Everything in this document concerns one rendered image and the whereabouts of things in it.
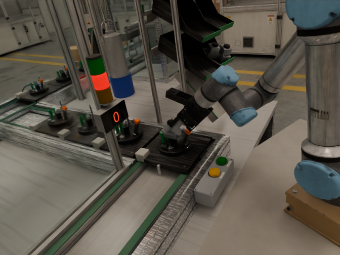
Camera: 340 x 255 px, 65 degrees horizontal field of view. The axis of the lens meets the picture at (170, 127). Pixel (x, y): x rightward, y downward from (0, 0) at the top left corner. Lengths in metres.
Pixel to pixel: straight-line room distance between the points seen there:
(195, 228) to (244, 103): 0.44
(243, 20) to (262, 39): 0.48
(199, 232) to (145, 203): 0.21
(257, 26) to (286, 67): 4.32
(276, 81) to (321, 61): 0.26
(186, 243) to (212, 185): 0.20
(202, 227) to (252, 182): 0.28
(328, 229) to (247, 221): 0.23
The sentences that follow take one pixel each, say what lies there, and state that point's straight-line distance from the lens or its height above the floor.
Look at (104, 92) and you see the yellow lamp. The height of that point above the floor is 1.30.
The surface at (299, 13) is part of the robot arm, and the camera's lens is 0.63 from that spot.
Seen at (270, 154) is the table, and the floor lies 0.86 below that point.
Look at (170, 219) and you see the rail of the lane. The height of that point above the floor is 0.96.
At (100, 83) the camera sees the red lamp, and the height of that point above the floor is 1.33.
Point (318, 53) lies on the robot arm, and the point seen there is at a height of 1.42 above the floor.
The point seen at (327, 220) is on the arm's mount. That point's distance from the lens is 0.94.
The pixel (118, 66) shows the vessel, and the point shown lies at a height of 1.09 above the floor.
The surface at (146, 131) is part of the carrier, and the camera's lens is 1.28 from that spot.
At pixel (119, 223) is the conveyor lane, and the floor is 0.92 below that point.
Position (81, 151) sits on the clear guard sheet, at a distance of 0.94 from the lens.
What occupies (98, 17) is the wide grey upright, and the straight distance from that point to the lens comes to 2.26.
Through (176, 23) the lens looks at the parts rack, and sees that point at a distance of 1.13.
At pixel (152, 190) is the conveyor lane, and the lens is 1.03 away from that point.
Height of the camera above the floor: 1.61
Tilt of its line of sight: 30 degrees down
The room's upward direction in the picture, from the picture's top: 9 degrees counter-clockwise
